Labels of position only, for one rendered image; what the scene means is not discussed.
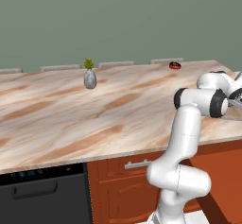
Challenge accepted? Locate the brown wooden drawer front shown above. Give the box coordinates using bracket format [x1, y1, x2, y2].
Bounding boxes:
[97, 151, 173, 182]

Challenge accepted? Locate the silver drawer handle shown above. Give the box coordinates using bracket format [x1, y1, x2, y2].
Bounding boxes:
[124, 159, 153, 171]

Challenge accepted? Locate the red round bowl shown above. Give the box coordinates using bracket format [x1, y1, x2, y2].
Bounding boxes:
[168, 60, 182, 71]

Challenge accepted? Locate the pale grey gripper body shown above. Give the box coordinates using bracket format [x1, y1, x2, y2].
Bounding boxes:
[227, 96, 242, 111]

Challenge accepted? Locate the grey stool back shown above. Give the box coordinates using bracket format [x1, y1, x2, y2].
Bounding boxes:
[40, 63, 82, 73]
[96, 60, 136, 69]
[0, 67, 24, 75]

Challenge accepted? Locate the grey vase with green plant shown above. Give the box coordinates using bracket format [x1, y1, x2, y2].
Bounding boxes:
[82, 58, 97, 91]

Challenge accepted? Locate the black dishwasher handle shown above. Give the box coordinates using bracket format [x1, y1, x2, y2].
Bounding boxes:
[11, 180, 59, 200]

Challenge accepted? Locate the brown wooden cabinet front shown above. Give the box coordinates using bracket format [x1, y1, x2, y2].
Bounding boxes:
[188, 138, 242, 224]

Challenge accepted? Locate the black dishwasher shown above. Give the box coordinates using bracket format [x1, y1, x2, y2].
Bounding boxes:
[0, 162, 93, 224]

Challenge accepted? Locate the brown wooden cupboard door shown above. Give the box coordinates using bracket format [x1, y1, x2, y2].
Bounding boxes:
[97, 178, 202, 224]

